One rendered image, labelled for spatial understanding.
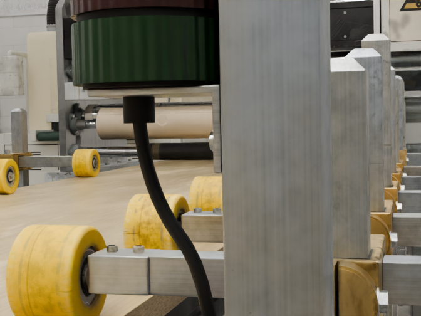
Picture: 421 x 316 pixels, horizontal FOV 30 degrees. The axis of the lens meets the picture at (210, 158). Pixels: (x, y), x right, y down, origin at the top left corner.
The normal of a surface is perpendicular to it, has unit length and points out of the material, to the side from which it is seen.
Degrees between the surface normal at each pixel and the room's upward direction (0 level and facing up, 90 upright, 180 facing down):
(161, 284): 90
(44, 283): 84
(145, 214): 58
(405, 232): 90
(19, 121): 90
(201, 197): 68
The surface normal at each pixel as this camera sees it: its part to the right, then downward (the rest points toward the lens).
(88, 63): -0.69, 0.05
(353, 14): -0.25, 0.06
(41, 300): -0.24, 0.34
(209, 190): -0.22, -0.50
